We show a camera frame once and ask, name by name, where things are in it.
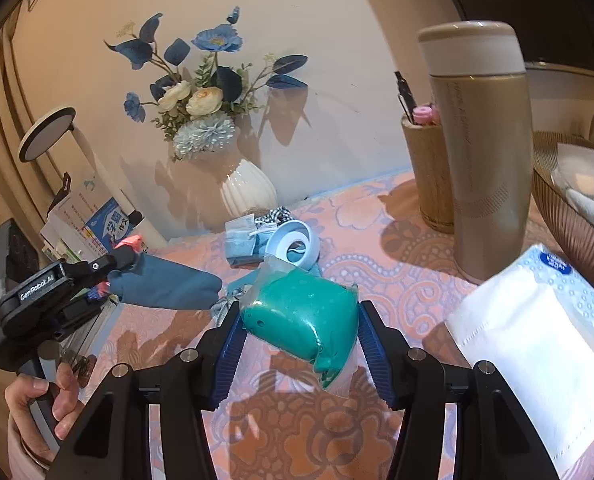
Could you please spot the green clay pack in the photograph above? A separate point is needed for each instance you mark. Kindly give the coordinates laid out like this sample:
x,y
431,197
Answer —
x,y
297,310

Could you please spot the blue face mask pack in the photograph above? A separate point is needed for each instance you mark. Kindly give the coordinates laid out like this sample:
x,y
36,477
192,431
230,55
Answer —
x,y
242,245

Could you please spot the blue tissue box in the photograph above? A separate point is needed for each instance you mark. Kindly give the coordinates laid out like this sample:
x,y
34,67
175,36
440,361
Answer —
x,y
527,335

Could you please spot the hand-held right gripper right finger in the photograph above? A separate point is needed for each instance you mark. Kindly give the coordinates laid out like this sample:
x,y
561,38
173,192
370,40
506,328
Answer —
x,y
377,350

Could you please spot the pink patterned blanket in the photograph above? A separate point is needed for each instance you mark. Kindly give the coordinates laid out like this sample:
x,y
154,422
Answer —
x,y
377,240

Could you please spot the person's left forearm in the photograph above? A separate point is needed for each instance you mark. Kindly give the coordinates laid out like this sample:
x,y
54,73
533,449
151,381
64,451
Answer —
x,y
24,455

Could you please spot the blue and white artificial flowers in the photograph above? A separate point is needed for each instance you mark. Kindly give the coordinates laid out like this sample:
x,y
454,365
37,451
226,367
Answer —
x,y
202,105

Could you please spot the beige thermos bottle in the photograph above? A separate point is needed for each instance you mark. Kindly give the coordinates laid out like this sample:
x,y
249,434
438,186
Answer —
x,y
487,160

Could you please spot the grey plaid bow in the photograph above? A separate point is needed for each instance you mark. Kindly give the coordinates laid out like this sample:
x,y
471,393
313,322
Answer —
x,y
223,307

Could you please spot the row of books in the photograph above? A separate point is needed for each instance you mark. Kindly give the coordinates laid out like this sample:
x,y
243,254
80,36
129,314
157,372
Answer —
x,y
102,225

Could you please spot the brown ribbed basket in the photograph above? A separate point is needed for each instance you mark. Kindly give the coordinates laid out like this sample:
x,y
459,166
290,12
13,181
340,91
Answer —
x,y
544,195

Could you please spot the grey and white plush toy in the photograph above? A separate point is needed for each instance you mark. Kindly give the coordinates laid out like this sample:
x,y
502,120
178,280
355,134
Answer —
x,y
592,210

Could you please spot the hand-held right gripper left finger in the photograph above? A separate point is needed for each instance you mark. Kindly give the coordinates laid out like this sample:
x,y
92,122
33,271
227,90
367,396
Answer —
x,y
229,360

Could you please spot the black and white gingham scrunchie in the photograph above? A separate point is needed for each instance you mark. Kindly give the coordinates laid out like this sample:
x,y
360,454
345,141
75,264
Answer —
x,y
277,215

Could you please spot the wooden pen holder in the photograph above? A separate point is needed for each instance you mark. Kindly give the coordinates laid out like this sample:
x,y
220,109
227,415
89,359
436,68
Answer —
x,y
427,175

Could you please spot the blue sock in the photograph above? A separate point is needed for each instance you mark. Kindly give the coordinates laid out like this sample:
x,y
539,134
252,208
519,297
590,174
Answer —
x,y
172,282

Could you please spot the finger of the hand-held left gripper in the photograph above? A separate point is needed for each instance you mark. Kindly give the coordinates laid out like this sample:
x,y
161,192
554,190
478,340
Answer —
x,y
97,266
84,310

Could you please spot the black pen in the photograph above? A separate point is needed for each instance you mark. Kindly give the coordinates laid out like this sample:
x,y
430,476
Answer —
x,y
405,92

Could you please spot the white plastic bag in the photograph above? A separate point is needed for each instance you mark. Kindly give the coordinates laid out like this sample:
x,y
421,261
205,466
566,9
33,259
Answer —
x,y
582,165

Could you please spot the white ribbed vase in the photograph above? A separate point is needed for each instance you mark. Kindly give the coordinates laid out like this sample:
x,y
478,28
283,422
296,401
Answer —
x,y
249,190

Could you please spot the white tape roll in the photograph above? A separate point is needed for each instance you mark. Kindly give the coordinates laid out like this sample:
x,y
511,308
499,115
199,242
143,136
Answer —
x,y
307,240

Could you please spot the person's left hand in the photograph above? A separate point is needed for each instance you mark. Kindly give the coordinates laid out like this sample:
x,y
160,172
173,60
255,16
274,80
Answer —
x,y
67,400

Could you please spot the white desk lamp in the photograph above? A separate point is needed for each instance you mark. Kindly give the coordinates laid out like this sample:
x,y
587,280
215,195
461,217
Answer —
x,y
44,135

